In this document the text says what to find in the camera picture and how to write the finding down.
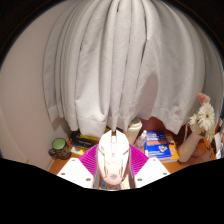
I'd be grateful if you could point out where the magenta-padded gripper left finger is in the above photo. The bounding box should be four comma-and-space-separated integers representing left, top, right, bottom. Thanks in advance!
56, 144, 100, 188

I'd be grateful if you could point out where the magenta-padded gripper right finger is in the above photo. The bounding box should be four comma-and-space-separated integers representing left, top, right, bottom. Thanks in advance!
128, 144, 171, 189

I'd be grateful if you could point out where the pink white computer mouse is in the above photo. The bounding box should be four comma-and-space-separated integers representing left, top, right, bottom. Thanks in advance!
96, 129, 131, 191

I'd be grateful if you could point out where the white and yellow book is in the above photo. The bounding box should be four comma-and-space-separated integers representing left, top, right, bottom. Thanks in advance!
70, 145, 88, 156

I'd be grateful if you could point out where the dark book with white pages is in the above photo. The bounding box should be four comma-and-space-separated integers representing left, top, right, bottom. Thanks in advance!
71, 141, 99, 152

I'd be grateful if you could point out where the blue cover book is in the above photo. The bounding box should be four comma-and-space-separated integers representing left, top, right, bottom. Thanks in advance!
143, 130, 172, 160

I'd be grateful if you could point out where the dark mug with green inside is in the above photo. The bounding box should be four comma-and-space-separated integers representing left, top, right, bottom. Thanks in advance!
48, 137, 72, 160

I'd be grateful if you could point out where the orange cover book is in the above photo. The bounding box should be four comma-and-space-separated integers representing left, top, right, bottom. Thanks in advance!
159, 132, 180, 164

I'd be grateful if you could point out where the black cover book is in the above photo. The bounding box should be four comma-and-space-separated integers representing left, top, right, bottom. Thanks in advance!
69, 130, 100, 148

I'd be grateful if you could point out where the white ceramic pitcher vase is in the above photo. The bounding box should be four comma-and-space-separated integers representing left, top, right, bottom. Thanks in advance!
178, 131, 204, 164

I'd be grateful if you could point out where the cream lidded tumbler cup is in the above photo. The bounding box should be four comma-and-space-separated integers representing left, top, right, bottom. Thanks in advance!
123, 117, 143, 146

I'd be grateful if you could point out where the white and pink flower bouquet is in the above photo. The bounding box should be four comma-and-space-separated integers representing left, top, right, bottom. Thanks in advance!
188, 93, 217, 141

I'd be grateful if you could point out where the white pleated curtain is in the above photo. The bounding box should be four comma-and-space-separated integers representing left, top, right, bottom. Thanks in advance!
42, 0, 221, 138

